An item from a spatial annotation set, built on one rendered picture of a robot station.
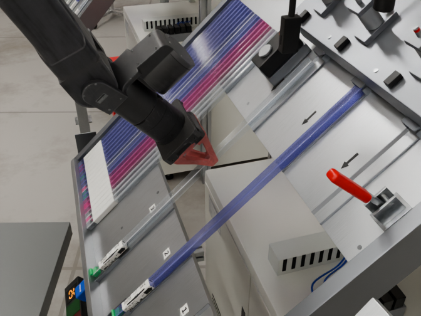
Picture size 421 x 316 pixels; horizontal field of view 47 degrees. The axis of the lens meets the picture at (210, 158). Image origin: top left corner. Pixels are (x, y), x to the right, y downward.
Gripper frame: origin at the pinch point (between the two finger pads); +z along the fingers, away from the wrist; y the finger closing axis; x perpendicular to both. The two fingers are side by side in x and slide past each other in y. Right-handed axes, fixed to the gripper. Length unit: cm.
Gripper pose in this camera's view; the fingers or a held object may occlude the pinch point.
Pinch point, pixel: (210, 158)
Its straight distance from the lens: 76.5
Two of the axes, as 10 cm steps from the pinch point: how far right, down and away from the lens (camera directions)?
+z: 6.5, 4.8, 5.9
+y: -3.1, -5.4, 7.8
